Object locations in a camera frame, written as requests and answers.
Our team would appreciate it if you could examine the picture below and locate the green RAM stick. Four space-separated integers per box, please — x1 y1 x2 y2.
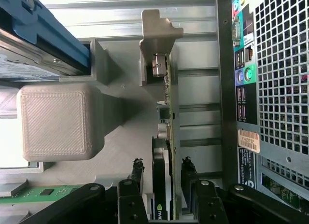
0 184 84 198

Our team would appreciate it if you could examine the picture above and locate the grey plastic parts rack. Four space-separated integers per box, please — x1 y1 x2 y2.
0 38 181 224

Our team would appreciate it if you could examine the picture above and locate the black open PC case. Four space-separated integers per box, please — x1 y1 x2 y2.
216 0 309 224

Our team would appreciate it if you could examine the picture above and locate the hard disk in blue caddy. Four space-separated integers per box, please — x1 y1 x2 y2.
0 0 91 82

